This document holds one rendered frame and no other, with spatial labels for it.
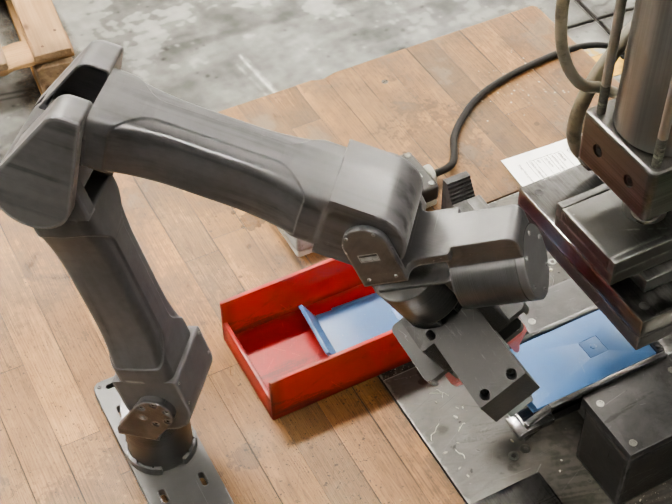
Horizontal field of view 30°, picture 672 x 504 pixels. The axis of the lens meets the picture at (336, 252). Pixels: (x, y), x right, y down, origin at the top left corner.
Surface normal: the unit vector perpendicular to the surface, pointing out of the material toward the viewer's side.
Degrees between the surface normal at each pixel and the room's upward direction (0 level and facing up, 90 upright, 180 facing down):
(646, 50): 90
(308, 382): 90
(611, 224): 0
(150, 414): 90
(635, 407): 0
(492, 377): 31
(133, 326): 88
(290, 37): 0
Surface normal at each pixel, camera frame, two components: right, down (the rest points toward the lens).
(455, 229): -0.41, -0.69
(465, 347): -0.46, -0.40
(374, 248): -0.22, 0.71
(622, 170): -0.89, 0.34
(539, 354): -0.01, -0.69
